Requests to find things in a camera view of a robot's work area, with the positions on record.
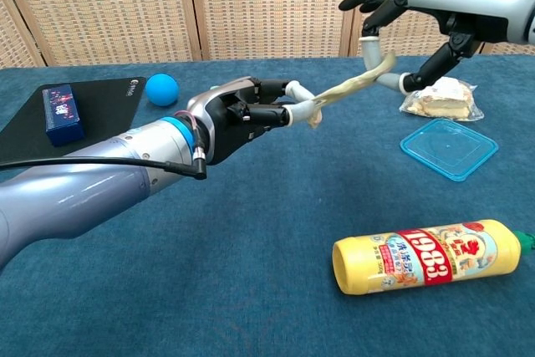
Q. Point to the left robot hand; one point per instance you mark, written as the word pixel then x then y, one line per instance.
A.
pixel 225 123

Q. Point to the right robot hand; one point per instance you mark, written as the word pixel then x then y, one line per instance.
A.
pixel 468 1

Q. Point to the beige cloth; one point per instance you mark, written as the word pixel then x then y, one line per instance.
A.
pixel 355 83

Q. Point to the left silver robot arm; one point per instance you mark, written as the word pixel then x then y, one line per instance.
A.
pixel 83 190

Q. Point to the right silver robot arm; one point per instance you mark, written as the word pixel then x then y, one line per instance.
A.
pixel 531 6

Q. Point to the blue ball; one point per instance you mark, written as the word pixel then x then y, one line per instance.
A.
pixel 162 89

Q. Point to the bagged bread slices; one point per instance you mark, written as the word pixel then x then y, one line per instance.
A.
pixel 443 102

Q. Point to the blue tablecloth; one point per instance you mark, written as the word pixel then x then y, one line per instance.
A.
pixel 251 227

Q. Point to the black mouse pad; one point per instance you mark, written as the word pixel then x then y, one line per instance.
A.
pixel 104 114

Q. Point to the blue transparent plastic lid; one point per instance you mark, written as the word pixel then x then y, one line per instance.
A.
pixel 449 148

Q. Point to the dark blue printed box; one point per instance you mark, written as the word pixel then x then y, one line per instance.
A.
pixel 62 114

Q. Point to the yellow detergent bottle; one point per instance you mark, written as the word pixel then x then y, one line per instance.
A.
pixel 418 256

